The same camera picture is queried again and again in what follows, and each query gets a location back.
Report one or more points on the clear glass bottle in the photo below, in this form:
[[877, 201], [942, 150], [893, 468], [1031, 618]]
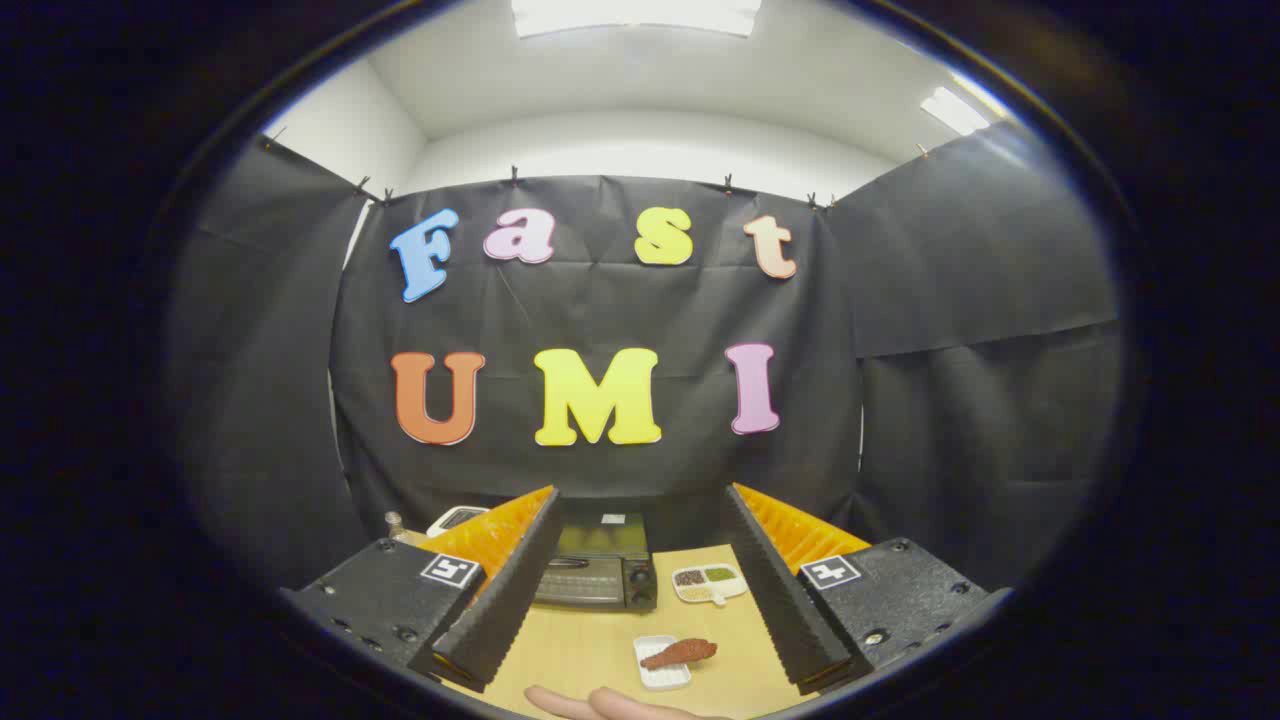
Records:
[[394, 525]]

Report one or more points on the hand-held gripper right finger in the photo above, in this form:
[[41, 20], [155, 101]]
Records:
[[785, 600]]

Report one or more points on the small white rectangular tray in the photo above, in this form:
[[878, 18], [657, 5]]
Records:
[[665, 680]]

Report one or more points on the reddish-brown meat piece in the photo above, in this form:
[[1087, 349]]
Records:
[[685, 652]]

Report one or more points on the white bread toaster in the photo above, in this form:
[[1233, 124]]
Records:
[[455, 518]]

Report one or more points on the small ceiling light panel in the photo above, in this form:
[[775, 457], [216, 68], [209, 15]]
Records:
[[953, 110]]

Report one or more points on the large ceiling light panel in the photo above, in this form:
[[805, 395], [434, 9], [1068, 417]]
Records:
[[635, 15]]

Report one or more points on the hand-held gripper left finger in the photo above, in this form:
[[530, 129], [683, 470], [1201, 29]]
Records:
[[505, 600]]

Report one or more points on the black toaster oven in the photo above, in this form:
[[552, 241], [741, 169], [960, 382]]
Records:
[[600, 585]]

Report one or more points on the white divided dish of beans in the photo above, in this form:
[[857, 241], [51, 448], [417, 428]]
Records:
[[700, 592]]

